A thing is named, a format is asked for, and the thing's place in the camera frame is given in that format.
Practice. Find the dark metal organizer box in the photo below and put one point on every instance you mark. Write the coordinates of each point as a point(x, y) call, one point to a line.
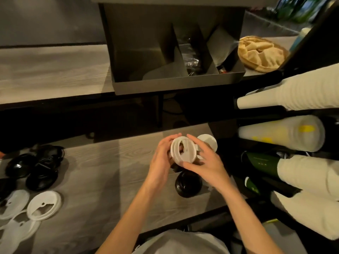
point(132, 87)

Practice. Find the person's right forearm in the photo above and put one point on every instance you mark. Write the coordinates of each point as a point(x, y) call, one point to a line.
point(249, 224)

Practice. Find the person's left forearm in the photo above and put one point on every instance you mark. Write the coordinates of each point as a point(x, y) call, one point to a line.
point(127, 224)

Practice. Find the white shirt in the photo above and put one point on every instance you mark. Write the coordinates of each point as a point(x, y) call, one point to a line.
point(180, 244)

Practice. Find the small red packet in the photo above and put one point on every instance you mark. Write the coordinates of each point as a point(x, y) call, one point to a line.
point(222, 70)

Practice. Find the tan crumpled paper bundle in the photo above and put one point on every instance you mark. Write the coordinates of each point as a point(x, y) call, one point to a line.
point(260, 54)

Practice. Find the white paper cup stack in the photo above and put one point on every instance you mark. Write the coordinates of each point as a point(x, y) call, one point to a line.
point(304, 92)

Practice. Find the colourful background goods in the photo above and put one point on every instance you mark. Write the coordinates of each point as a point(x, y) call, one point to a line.
point(299, 7)

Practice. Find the translucent yellow print cup stack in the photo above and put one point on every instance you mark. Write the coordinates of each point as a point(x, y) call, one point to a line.
point(278, 132)

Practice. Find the grey foil pouch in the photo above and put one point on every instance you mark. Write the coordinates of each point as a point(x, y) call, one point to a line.
point(222, 47)

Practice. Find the person's right hand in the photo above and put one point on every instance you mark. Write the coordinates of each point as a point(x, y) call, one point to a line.
point(212, 171)

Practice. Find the pile of mixed cup lids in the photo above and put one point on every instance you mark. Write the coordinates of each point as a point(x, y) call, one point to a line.
point(42, 177)

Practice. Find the person's left hand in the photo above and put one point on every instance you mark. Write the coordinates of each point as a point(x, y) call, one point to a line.
point(159, 169)

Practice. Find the clear plastic bag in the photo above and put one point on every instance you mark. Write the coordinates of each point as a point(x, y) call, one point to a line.
point(192, 60)

